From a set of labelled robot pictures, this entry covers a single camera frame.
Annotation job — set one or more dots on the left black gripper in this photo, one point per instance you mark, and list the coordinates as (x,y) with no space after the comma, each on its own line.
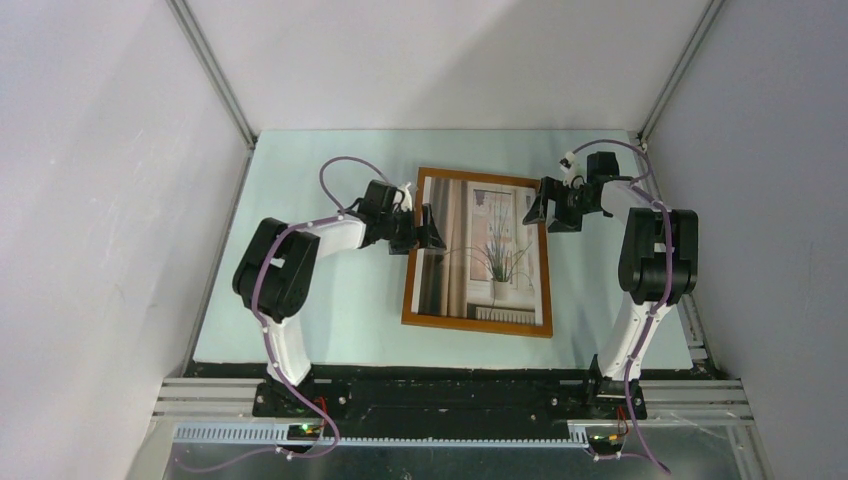
(430,239)

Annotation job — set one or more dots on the photo print of window plant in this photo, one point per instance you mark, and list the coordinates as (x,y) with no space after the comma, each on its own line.
(484,252)

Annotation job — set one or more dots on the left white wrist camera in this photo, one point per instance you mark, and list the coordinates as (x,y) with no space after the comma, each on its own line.
(405,199)

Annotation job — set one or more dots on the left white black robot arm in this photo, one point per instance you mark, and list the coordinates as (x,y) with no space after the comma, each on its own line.
(274,276)

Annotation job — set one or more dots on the clear acrylic sheet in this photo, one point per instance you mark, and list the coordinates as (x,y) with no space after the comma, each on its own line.
(484,278)

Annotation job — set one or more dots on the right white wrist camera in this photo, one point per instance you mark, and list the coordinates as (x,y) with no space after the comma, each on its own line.
(572,178)

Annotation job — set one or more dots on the aluminium extrusion frame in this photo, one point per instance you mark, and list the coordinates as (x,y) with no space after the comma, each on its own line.
(221,410)

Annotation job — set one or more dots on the light wooden picture frame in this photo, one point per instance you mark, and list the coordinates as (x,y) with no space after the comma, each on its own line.
(477,328)

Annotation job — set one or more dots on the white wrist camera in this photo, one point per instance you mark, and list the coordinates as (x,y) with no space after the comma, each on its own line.
(405,199)
(572,178)

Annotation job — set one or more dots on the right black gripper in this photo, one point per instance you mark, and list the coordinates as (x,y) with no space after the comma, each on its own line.
(554,190)

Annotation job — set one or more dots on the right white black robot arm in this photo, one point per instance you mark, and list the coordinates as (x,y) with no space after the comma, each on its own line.
(658,261)

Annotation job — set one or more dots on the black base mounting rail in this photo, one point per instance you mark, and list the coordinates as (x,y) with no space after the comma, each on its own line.
(444,404)

